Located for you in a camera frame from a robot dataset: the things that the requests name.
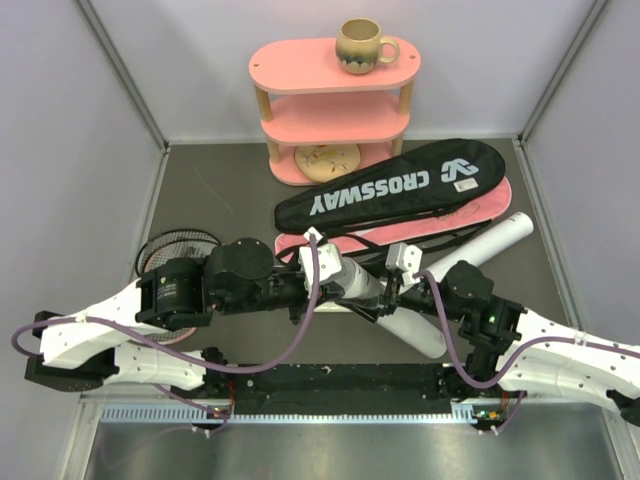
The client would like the pink racket bag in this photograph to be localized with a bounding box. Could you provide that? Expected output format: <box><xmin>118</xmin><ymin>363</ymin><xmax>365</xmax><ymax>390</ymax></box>
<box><xmin>275</xmin><ymin>175</ymin><xmax>512</xmax><ymax>262</ymax></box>

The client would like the beige ceramic mug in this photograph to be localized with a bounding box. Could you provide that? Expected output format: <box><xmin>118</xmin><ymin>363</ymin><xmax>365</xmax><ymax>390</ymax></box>
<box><xmin>335</xmin><ymin>18</ymin><xmax>400</xmax><ymax>75</ymax></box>

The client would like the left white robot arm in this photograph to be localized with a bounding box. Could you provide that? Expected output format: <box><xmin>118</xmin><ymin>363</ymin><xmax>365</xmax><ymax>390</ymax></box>
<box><xmin>24</xmin><ymin>235</ymin><xmax>383</xmax><ymax>397</ymax></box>

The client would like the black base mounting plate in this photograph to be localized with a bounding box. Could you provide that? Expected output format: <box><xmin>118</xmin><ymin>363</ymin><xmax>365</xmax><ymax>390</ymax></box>
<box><xmin>169</xmin><ymin>363</ymin><xmax>496</xmax><ymax>415</ymax></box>

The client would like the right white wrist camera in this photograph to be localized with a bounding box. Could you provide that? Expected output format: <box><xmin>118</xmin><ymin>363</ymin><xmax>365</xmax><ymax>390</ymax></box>
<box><xmin>385</xmin><ymin>242</ymin><xmax>423</xmax><ymax>294</ymax></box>

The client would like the pink badminton racket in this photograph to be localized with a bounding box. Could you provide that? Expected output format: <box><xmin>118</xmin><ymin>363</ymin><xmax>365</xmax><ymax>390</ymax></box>
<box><xmin>148</xmin><ymin>327</ymin><xmax>197</xmax><ymax>345</ymax></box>

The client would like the black Crossway racket bag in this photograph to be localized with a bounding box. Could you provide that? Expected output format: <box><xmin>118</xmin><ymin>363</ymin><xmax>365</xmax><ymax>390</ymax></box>
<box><xmin>274</xmin><ymin>139</ymin><xmax>506</xmax><ymax>235</ymax></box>

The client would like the white shuttlecock tube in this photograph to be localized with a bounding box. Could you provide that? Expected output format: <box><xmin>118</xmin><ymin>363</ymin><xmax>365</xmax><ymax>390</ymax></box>
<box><xmin>339</xmin><ymin>257</ymin><xmax>449</xmax><ymax>360</ymax></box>
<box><xmin>427</xmin><ymin>212</ymin><xmax>534</xmax><ymax>282</ymax></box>

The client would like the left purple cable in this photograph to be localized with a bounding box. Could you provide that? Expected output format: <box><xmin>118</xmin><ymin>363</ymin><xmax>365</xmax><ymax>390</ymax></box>
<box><xmin>10</xmin><ymin>234</ymin><xmax>321</xmax><ymax>436</ymax></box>

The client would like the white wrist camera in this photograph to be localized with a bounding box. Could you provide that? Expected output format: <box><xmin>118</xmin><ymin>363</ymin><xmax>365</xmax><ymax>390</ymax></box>
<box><xmin>298</xmin><ymin>227</ymin><xmax>342</xmax><ymax>292</ymax></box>
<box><xmin>385</xmin><ymin>242</ymin><xmax>423</xmax><ymax>294</ymax></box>

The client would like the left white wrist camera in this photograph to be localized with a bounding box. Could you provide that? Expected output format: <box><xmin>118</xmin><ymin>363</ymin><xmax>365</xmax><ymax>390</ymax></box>
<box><xmin>298</xmin><ymin>227</ymin><xmax>342</xmax><ymax>292</ymax></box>

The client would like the pink three-tier shelf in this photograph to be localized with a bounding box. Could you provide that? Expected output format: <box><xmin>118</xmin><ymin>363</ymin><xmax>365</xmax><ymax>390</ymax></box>
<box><xmin>248</xmin><ymin>37</ymin><xmax>421</xmax><ymax>186</ymax></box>

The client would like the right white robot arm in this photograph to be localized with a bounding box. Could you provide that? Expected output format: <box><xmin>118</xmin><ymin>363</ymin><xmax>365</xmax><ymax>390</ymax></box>
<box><xmin>379</xmin><ymin>260</ymin><xmax>639</xmax><ymax>425</ymax></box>

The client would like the black badminton racket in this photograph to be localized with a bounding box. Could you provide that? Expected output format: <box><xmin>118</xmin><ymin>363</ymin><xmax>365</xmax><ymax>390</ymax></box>
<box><xmin>135</xmin><ymin>228</ymin><xmax>222</xmax><ymax>276</ymax></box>

